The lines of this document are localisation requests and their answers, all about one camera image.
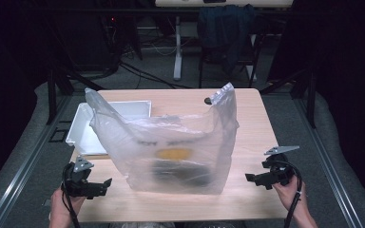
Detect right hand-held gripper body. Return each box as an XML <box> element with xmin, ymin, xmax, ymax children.
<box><xmin>260</xmin><ymin>144</ymin><xmax>300</xmax><ymax>188</ymax></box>

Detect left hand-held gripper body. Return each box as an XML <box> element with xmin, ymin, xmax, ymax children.
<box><xmin>61</xmin><ymin>155</ymin><xmax>104</xmax><ymax>198</ymax></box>

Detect translucent plastic bag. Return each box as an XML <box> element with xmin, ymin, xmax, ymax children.
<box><xmin>85</xmin><ymin>82</ymin><xmax>240</xmax><ymax>196</ymax></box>

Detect person's right hand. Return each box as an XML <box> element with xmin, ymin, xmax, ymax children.
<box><xmin>272</xmin><ymin>175</ymin><xmax>309</xmax><ymax>220</ymax></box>

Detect person's left hand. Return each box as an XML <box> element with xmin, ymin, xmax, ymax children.
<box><xmin>48</xmin><ymin>186</ymin><xmax>86</xmax><ymax>228</ymax></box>

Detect white plastic bin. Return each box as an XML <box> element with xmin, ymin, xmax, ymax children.
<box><xmin>66</xmin><ymin>100</ymin><xmax>153</xmax><ymax>157</ymax></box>

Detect grey box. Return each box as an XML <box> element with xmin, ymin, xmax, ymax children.
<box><xmin>151</xmin><ymin>160</ymin><xmax>214</xmax><ymax>188</ymax></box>

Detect black metal stand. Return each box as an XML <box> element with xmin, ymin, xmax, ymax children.
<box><xmin>45</xmin><ymin>63</ymin><xmax>106</xmax><ymax>126</ymax></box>
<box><xmin>259</xmin><ymin>66</ymin><xmax>318</xmax><ymax>129</ymax></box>

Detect black chair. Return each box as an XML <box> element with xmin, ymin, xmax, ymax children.
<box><xmin>197</xmin><ymin>31</ymin><xmax>264</xmax><ymax>89</ymax></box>

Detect white desk leg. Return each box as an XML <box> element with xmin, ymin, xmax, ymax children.
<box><xmin>173</xmin><ymin>15</ymin><xmax>184</xmax><ymax>82</ymax></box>

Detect dark computer cabinet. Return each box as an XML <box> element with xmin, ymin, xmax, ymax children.
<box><xmin>52</xmin><ymin>9</ymin><xmax>122</xmax><ymax>71</ymax></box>

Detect dark blue jacket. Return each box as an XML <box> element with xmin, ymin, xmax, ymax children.
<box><xmin>197</xmin><ymin>4</ymin><xmax>257</xmax><ymax>76</ymax></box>

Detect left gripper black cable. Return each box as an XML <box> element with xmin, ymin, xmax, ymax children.
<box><xmin>61</xmin><ymin>162</ymin><xmax>82</xmax><ymax>228</ymax></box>

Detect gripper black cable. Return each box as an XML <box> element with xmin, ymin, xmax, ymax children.
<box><xmin>274</xmin><ymin>160</ymin><xmax>304</xmax><ymax>228</ymax></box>
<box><xmin>61</xmin><ymin>162</ymin><xmax>82</xmax><ymax>228</ymax></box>

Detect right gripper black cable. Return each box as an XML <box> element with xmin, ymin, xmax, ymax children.
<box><xmin>274</xmin><ymin>160</ymin><xmax>304</xmax><ymax>228</ymax></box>

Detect aluminium floor rail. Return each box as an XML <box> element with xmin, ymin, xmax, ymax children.
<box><xmin>293</xmin><ymin>97</ymin><xmax>365</xmax><ymax>228</ymax></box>
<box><xmin>0</xmin><ymin>94</ymin><xmax>74</xmax><ymax>228</ymax></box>

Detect black floor socket frame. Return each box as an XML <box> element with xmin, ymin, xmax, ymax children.
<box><xmin>48</xmin><ymin>126</ymin><xmax>69</xmax><ymax>143</ymax></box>

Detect black floor cables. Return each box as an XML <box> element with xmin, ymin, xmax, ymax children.
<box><xmin>117</xmin><ymin>59</ymin><xmax>192</xmax><ymax>90</ymax></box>

